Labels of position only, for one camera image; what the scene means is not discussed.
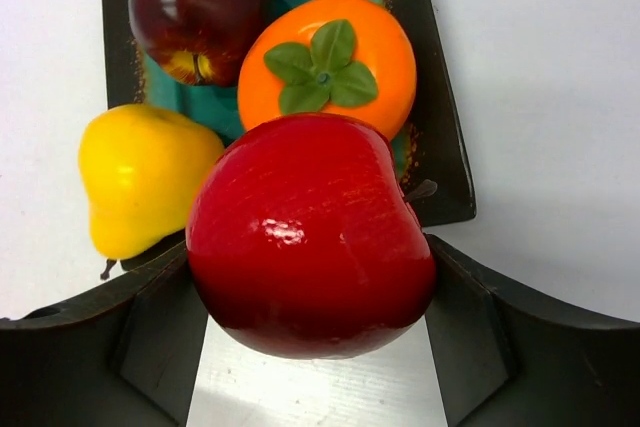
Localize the orange fake persimmon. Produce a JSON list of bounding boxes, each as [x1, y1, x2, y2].
[[237, 0, 417, 139]]

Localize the bright red fake apple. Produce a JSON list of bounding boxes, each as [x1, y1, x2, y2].
[[186, 114, 436, 359]]

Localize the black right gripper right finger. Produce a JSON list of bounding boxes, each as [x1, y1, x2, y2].
[[425, 235, 639, 426]]

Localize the dark red fake apple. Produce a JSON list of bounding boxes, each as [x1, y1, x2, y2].
[[128, 0, 269, 87]]

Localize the yellow fake pear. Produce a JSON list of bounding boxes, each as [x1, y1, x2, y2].
[[78, 103, 224, 280]]

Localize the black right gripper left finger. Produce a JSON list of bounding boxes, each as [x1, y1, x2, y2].
[[1, 243, 208, 426]]

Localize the square green black plate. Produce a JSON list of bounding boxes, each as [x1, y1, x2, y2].
[[102, 0, 476, 227]]

